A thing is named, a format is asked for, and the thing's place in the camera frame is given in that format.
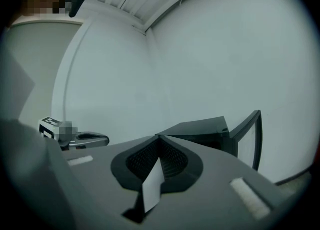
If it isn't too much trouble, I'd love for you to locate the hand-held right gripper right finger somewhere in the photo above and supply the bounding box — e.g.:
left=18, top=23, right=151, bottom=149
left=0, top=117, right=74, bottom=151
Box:
left=143, top=135, right=305, bottom=230

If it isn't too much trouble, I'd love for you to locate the person's grey clothing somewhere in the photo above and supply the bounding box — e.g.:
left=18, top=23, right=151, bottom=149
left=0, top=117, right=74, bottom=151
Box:
left=0, top=46, right=77, bottom=230

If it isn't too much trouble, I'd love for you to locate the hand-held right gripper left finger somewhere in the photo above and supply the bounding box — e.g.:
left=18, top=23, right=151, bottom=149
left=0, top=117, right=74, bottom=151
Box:
left=46, top=135, right=161, bottom=230

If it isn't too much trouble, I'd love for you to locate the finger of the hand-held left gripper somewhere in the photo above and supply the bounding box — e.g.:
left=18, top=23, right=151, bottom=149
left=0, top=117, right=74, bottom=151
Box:
left=62, top=131, right=110, bottom=151

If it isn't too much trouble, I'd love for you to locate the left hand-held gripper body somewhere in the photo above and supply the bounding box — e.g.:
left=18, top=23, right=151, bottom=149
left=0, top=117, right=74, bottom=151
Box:
left=38, top=115, right=79, bottom=150

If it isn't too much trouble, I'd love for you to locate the white card strip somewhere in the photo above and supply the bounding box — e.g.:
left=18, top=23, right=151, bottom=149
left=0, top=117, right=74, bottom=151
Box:
left=141, top=156, right=166, bottom=213

